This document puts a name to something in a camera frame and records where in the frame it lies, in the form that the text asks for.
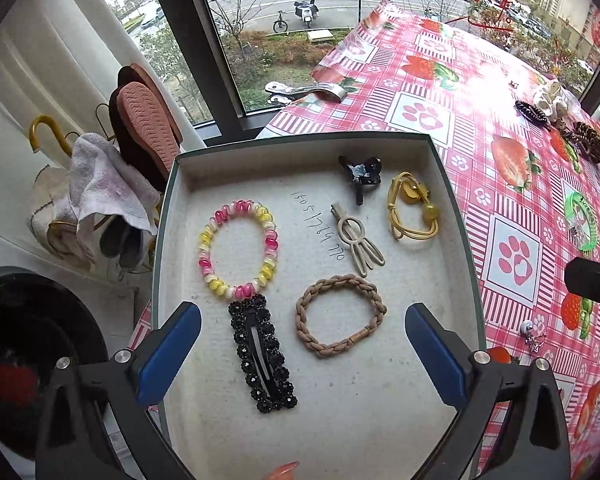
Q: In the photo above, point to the black bow hair clip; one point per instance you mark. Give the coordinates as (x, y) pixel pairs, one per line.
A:
(362, 172)

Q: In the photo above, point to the grey shoes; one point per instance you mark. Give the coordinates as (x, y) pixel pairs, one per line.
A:
(125, 245)

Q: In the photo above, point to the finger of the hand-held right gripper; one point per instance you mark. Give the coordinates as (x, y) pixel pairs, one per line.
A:
(597, 285)

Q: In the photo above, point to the pink strawberry plaid tablecloth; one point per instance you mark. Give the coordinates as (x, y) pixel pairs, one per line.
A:
(515, 255)

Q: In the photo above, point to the small silver charm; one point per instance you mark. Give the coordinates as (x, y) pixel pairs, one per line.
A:
(528, 327)

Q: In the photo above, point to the metal tablecloth clamp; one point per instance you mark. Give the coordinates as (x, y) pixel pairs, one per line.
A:
(305, 92)

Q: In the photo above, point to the brown slipper pink sole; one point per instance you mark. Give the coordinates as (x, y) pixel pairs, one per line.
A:
(147, 130)
(125, 77)

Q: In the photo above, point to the black rhinestone rectangular hair clip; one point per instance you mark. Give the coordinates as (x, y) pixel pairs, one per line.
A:
(265, 360)

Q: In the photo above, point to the beige hollow hair clip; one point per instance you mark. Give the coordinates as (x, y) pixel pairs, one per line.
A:
(341, 214)

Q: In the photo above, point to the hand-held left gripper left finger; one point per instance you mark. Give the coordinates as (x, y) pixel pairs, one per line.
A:
(172, 355)

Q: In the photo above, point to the beige storage basket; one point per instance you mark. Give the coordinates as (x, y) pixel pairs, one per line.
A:
(50, 210)

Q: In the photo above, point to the black round bin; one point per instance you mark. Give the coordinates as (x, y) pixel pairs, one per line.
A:
(35, 350)

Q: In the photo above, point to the white towel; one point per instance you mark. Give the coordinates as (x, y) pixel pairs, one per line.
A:
(105, 180)

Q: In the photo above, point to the grey cardboard box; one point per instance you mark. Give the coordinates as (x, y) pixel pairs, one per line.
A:
(330, 410)

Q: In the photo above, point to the white flower claw clip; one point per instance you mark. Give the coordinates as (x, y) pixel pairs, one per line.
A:
(552, 95)

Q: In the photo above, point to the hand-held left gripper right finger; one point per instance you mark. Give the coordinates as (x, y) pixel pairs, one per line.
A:
(435, 355)

